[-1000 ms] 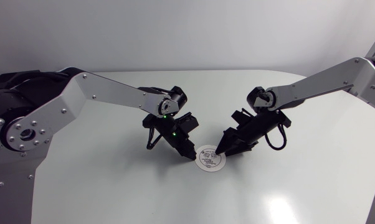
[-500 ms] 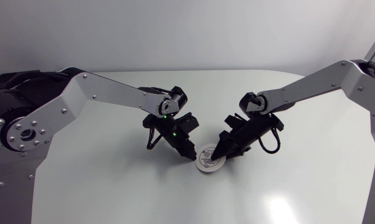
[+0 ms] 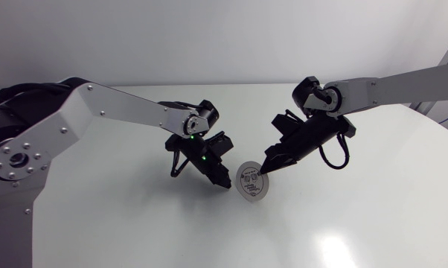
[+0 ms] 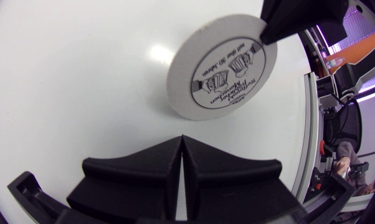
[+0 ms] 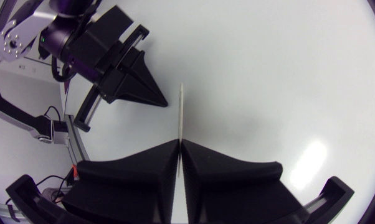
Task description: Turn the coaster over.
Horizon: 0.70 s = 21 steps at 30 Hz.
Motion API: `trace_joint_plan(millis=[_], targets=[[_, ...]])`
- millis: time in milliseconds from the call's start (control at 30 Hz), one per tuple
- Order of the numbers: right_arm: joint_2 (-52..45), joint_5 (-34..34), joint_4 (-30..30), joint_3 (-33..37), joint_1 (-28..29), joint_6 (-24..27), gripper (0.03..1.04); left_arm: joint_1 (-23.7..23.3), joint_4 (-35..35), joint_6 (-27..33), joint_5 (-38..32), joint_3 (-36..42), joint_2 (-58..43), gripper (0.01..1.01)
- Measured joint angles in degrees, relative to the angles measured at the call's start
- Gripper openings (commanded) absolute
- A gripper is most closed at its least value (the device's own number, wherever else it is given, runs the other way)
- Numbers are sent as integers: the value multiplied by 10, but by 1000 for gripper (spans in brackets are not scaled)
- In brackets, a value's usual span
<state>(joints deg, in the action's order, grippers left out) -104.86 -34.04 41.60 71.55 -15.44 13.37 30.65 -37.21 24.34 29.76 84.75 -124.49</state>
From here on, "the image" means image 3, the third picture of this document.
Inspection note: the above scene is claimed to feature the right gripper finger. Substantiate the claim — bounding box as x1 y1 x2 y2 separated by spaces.
264 143 291 156
259 151 298 176

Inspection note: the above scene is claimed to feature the round white coaster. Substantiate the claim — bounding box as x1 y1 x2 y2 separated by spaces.
234 160 271 203

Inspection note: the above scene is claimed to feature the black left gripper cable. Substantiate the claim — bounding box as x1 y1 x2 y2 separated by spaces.
170 148 191 179

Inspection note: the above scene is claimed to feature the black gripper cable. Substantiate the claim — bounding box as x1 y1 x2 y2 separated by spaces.
170 148 191 179
318 133 351 170

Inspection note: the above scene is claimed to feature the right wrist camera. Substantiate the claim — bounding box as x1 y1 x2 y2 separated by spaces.
270 109 305 141

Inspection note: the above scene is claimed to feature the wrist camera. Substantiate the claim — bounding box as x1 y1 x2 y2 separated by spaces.
270 109 305 141
207 130 235 159

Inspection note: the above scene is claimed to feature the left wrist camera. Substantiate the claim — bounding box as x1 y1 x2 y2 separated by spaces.
207 130 235 159

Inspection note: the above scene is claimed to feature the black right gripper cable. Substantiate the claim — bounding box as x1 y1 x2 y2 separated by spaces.
318 133 351 170

